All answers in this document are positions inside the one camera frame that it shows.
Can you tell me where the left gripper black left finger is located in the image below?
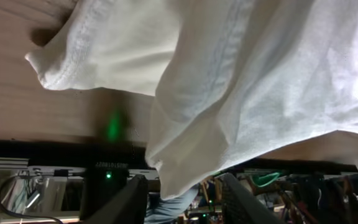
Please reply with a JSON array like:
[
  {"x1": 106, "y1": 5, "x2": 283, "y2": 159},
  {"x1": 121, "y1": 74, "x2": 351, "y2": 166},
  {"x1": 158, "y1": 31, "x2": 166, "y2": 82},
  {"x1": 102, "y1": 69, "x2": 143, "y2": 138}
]
[{"x1": 84, "y1": 175, "x2": 148, "y2": 224}]

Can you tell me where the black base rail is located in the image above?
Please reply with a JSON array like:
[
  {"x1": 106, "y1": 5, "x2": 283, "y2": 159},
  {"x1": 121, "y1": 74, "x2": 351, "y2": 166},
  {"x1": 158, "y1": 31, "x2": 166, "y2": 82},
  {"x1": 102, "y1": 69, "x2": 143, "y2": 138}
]
[{"x1": 0, "y1": 139, "x2": 358, "y2": 175}]

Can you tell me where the white printed t-shirt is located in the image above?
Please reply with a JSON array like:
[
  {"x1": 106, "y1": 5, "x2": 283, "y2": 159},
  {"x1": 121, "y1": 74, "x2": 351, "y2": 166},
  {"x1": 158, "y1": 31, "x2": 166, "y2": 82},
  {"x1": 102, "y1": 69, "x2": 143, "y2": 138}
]
[{"x1": 26, "y1": 0, "x2": 358, "y2": 199}]

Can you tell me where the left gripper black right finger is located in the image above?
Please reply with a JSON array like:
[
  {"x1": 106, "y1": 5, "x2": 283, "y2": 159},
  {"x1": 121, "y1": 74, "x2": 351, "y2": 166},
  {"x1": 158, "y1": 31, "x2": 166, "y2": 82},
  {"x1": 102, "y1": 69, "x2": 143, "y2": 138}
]
[{"x1": 220, "y1": 174, "x2": 284, "y2": 224}]

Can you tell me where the cluttered background equipment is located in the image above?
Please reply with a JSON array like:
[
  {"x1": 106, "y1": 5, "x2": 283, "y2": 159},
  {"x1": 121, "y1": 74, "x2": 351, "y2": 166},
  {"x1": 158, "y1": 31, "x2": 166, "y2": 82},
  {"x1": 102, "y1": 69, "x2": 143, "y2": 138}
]
[{"x1": 0, "y1": 158, "x2": 358, "y2": 223}]

